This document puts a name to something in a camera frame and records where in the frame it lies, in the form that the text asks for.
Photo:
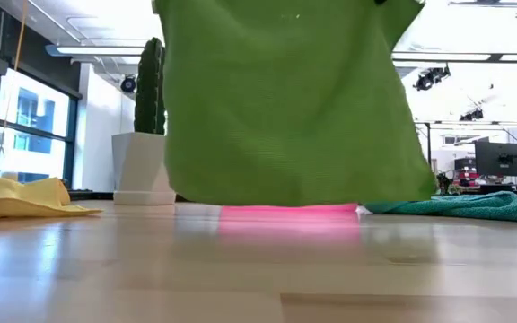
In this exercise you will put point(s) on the green microfiber towel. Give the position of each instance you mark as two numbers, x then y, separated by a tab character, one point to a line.
285	112

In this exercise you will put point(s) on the teal microfiber towel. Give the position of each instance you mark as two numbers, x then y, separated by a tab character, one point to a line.
465	206

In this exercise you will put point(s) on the yellow microfiber towel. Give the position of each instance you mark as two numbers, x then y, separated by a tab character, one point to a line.
16	197

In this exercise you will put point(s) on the pink cloth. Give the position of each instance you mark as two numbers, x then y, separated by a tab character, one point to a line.
339	208

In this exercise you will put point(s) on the green cactus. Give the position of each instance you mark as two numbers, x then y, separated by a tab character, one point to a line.
148	89

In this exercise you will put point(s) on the black round ceiling speaker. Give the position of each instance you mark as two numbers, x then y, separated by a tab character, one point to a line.
128	84

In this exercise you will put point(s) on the black track spotlight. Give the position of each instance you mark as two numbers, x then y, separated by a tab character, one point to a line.
471	115
429	80

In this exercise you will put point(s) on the white ceiling light bar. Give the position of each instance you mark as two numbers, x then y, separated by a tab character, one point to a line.
442	57
97	50

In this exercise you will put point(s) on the large black-framed window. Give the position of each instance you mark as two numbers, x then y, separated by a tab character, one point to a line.
34	112

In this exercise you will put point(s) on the black computer monitor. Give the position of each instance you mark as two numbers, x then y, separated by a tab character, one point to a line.
501	157

